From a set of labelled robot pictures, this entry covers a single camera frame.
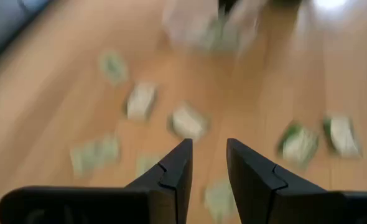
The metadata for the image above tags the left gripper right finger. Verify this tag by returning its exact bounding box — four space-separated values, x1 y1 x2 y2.
226 138 340 224

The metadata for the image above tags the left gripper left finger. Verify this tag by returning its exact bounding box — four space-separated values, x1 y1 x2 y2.
124 138 194 224

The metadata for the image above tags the clear plastic bin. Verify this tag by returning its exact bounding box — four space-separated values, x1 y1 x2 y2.
163 0 265 55

